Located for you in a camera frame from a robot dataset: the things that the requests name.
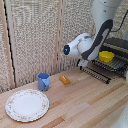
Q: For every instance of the orange rectangular block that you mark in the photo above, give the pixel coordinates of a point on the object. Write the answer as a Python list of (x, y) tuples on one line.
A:
[(64, 80)]

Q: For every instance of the blue mug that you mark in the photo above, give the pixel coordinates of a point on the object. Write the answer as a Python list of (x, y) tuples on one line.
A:
[(43, 82)]

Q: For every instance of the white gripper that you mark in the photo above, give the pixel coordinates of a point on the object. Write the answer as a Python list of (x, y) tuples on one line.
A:
[(83, 63)]

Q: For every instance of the woven room divider panel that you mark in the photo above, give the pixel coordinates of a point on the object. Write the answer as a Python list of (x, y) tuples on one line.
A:
[(33, 36), (76, 20), (2, 66)]

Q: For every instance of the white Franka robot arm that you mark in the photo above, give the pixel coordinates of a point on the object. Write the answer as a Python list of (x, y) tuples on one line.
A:
[(100, 20)]

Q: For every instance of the yellow dish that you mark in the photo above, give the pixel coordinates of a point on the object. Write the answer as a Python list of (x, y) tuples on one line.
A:
[(106, 56)]

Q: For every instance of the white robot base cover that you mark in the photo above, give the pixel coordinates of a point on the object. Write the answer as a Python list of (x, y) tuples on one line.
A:
[(121, 116)]

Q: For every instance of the white floral plate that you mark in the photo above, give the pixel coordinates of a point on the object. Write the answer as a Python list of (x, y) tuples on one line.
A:
[(27, 105)]

